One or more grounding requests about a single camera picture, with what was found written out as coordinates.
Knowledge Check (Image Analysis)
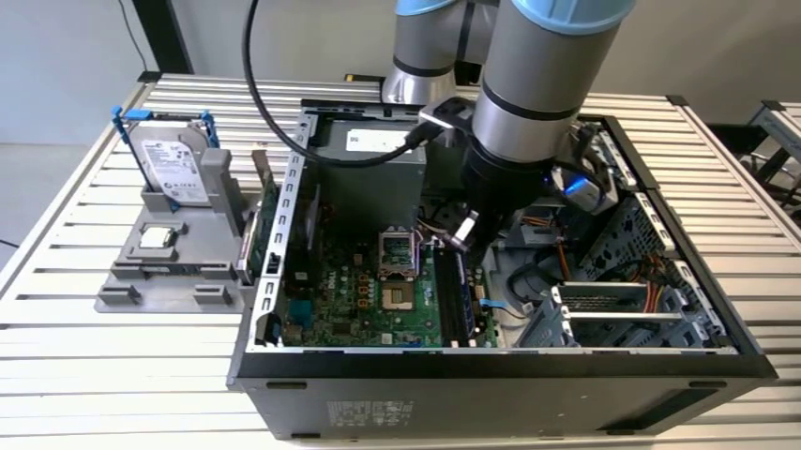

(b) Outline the black open PC case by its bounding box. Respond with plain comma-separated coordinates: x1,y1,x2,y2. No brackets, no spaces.
225,96,781,442

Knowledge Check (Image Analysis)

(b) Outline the metal disk bay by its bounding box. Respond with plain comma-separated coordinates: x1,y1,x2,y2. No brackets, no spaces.
516,279,732,351

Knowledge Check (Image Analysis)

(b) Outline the hard disk in blue carrier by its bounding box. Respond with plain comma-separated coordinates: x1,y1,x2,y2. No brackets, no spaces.
110,106,218,210

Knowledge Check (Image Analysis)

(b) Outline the red orange yellow wire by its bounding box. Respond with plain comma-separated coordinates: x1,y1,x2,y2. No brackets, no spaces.
641,255,670,316

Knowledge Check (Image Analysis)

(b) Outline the perforated metal panel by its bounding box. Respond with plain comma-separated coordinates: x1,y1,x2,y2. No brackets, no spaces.
578,194,677,282

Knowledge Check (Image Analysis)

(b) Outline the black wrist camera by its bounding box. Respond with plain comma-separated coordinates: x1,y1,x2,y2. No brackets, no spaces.
417,96,481,142

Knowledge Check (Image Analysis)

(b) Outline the black case fan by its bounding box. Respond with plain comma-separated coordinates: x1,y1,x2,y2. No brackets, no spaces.
290,182,326,287

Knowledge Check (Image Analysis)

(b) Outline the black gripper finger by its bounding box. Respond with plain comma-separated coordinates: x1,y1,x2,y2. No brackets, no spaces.
470,214,506,258
437,210,482,252

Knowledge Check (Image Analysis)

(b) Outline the black RAM slot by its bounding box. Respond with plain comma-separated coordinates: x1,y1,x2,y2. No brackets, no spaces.
434,250,453,348
449,255,469,348
441,252,461,348

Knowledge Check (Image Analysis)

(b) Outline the metal slat side table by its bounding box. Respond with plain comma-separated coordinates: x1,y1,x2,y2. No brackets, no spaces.
748,98,801,210

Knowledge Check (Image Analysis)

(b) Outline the thick black camera cable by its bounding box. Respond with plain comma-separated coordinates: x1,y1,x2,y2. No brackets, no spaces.
241,0,433,168

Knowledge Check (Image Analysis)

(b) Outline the green motherboard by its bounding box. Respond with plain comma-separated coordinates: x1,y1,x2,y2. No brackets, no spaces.
281,229,502,349

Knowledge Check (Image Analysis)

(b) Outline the black upright post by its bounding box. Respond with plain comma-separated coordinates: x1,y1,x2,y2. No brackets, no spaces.
130,0,195,76

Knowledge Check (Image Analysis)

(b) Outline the beige wire bundle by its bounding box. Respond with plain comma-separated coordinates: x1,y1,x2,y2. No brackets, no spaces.
415,199,470,240

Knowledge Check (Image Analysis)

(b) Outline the wire locking lever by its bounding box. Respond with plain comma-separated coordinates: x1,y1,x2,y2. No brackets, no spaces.
411,232,427,281

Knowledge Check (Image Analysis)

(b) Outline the CPU socket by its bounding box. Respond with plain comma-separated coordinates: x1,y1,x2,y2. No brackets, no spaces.
379,276,419,311

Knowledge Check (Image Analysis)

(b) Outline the green graphics card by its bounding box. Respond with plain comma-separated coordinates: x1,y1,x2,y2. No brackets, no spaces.
237,149,281,288

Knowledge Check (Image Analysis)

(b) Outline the grey parts rack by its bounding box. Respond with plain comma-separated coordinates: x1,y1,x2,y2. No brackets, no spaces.
92,148,265,316

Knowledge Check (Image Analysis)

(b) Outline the grey power supply unit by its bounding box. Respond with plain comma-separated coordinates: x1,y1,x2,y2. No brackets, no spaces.
310,119,431,235

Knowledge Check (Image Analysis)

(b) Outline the black looped wire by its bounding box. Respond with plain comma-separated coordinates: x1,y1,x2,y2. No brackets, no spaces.
508,261,558,308

